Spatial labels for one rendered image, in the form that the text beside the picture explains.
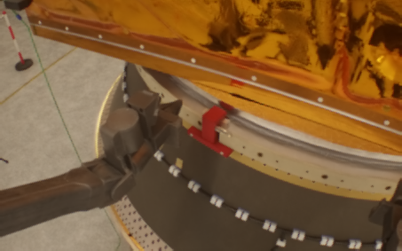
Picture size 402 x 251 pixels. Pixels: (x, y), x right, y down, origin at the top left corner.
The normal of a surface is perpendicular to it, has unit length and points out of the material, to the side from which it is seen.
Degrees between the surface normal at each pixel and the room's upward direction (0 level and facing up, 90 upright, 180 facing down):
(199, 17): 88
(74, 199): 81
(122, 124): 3
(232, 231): 62
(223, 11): 86
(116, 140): 87
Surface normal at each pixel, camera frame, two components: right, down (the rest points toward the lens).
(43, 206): 0.82, 0.32
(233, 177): -0.51, 0.15
